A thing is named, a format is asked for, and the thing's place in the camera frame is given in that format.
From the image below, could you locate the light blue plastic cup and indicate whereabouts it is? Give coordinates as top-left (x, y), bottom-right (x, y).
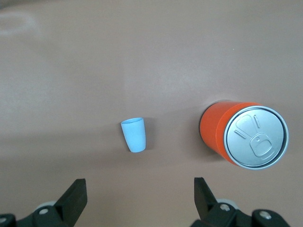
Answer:
top-left (120, 117), bottom-right (147, 153)

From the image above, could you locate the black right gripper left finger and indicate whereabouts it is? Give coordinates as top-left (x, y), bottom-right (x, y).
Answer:
top-left (0, 178), bottom-right (88, 227)

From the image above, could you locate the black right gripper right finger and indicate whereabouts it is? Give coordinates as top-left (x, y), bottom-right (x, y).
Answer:
top-left (191, 177), bottom-right (291, 227)

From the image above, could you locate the orange can with silver lid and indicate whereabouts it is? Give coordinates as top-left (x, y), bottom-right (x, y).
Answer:
top-left (198, 101), bottom-right (290, 171)

